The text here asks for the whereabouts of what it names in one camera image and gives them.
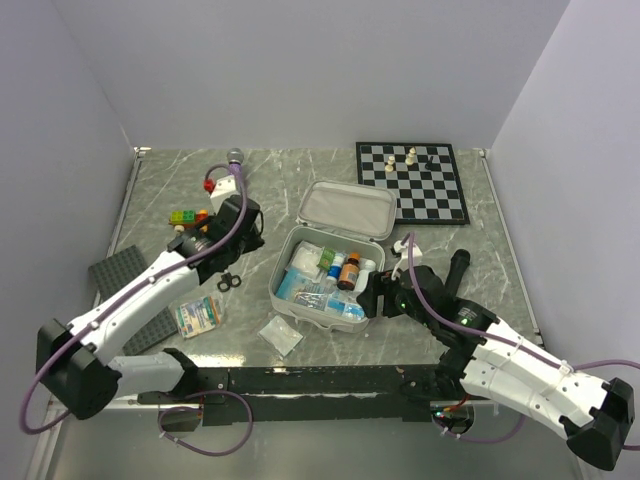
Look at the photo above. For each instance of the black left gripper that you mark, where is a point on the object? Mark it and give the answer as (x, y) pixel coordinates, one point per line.
(255, 241)

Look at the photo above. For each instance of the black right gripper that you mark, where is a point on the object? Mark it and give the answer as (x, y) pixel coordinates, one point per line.
(369, 297)

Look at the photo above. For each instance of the brown bottle orange cap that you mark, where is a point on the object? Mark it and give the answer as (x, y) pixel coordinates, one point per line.
(349, 272)

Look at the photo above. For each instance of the white green pill bottle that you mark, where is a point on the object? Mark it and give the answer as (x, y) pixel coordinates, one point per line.
(367, 267)

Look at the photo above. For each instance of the white blue pill bottle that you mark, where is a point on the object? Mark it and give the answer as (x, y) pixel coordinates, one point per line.
(336, 267)

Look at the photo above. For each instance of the small black scissors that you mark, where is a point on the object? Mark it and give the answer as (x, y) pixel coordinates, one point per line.
(228, 281)

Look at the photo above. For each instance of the white medicine kit case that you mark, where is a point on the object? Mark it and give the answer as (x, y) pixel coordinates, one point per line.
(346, 218)

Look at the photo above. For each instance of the small green medicine box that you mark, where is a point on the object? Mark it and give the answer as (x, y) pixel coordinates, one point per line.
(326, 258)

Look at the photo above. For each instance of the blue white pouch bag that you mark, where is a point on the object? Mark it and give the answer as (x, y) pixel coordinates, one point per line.
(293, 283)

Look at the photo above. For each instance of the large gauze plastic bag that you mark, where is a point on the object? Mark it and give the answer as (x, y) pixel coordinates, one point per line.
(305, 259)

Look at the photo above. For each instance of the bandage box plastic bag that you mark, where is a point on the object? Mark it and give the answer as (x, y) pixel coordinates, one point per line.
(199, 316)

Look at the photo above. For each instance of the blue packets plastic bag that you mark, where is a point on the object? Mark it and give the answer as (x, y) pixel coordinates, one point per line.
(332, 302)

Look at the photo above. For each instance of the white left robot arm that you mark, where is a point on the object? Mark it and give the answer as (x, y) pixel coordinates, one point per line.
(80, 363)

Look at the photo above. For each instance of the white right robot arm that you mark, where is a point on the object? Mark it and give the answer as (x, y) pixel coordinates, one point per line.
(487, 358)

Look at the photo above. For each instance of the colourful toy brick car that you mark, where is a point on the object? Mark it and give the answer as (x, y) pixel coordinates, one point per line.
(181, 220)

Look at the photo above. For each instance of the purple glitter microphone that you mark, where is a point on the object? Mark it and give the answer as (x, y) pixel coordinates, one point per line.
(235, 158)

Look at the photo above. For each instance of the small gauze zip bag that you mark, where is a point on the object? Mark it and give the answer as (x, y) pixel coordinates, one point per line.
(279, 334)

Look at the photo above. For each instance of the black marker orange cap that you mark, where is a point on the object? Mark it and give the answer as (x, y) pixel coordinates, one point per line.
(459, 263)

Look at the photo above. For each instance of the white chess piece small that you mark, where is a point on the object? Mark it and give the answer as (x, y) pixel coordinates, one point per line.
(390, 164)

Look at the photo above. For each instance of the black white chessboard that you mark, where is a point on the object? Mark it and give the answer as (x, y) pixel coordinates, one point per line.
(422, 197)

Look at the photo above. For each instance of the white chess piece tall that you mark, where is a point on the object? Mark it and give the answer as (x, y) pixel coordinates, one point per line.
(410, 157)

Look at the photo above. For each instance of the grey brick baseplate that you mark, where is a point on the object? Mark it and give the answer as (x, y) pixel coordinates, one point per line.
(115, 272)

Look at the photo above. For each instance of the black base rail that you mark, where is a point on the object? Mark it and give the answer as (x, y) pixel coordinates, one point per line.
(406, 392)

